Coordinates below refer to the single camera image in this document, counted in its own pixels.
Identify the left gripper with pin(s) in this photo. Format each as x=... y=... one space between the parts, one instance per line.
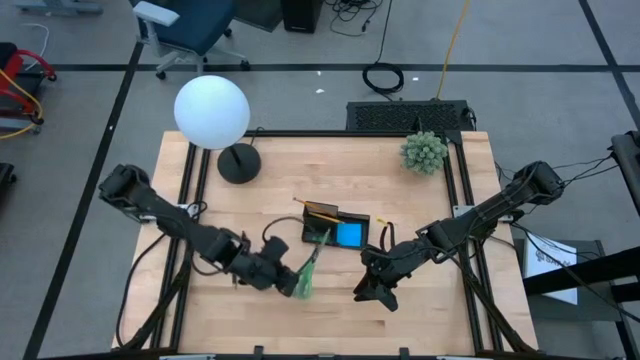
x=285 y=282

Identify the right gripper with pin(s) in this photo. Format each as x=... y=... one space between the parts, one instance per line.
x=395 y=262

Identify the green sticky note pad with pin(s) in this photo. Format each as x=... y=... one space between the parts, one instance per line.
x=315 y=239

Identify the black mesh desk organizer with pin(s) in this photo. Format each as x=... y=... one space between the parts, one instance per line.
x=320 y=228

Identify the blue sticky note pad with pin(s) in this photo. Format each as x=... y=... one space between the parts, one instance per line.
x=349 y=235

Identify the orange pencil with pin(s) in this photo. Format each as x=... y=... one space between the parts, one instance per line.
x=302 y=203

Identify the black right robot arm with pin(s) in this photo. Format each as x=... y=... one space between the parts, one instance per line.
x=490 y=210

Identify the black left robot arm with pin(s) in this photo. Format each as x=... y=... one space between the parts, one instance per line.
x=165 y=220

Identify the blue office chair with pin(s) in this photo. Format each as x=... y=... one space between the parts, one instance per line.
x=195 y=22

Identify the black table edge clamp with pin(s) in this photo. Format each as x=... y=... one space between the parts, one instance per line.
x=404 y=352
x=258 y=350

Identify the small potted green plant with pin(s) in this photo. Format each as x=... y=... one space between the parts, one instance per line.
x=424 y=152

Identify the white paper sheet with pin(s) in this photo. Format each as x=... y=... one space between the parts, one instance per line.
x=545 y=260

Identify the black keyboard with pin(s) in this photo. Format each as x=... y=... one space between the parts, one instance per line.
x=407 y=116

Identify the white globe table lamp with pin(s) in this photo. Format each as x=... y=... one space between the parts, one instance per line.
x=212 y=112

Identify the black metal beam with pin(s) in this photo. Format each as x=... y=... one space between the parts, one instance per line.
x=575 y=275

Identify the grey side table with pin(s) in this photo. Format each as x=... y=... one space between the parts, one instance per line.
x=590 y=307

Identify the black tower box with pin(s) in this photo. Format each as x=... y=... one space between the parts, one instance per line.
x=301 y=15

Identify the red cart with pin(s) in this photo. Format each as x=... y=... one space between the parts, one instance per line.
x=12 y=65

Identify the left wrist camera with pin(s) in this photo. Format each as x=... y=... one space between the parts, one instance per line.
x=276 y=247

